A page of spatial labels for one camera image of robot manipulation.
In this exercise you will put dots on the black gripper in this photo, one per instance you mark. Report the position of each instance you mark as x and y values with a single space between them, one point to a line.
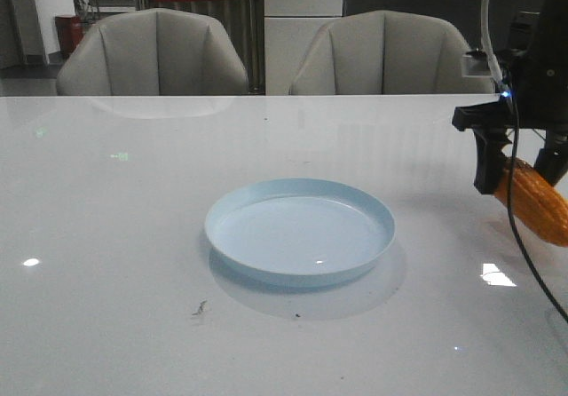
538 101

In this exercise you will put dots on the orange corn cob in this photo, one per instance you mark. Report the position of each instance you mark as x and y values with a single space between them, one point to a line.
538 204

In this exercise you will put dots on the light blue round plate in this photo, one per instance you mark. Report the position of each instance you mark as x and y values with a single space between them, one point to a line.
300 232

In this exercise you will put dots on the grey counter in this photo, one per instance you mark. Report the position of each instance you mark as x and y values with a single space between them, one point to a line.
464 14

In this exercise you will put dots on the right grey upholstered chair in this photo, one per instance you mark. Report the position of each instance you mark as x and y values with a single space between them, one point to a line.
386 53

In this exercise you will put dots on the grey upholstered chair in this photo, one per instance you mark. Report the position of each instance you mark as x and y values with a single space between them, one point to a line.
386 53
155 52

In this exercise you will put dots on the white cabinet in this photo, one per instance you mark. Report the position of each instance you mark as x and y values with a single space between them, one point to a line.
289 27

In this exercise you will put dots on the left grey upholstered chair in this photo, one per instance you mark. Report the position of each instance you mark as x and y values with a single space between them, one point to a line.
155 52

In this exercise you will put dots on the red trash bin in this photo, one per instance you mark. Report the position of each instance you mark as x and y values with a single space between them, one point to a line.
70 33

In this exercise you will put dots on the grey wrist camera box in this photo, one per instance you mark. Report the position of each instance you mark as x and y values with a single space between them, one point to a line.
474 64

